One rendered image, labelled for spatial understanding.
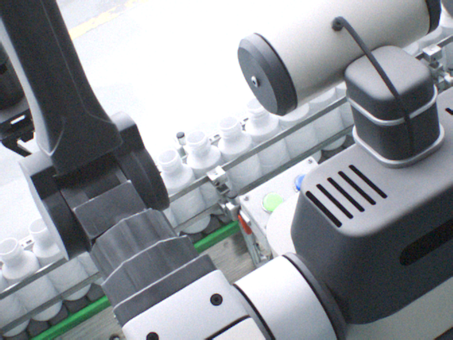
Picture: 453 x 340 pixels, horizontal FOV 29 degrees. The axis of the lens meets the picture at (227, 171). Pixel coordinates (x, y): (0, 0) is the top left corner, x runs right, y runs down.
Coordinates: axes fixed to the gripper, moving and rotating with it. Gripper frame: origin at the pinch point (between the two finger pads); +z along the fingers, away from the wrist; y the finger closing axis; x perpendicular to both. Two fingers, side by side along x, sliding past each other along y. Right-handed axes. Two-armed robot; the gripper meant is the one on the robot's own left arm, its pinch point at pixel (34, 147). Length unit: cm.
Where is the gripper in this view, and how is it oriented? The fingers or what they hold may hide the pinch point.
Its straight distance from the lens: 121.4
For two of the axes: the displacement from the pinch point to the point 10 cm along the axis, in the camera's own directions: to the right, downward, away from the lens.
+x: 8.5, -4.8, 1.9
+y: 4.6, 5.2, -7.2
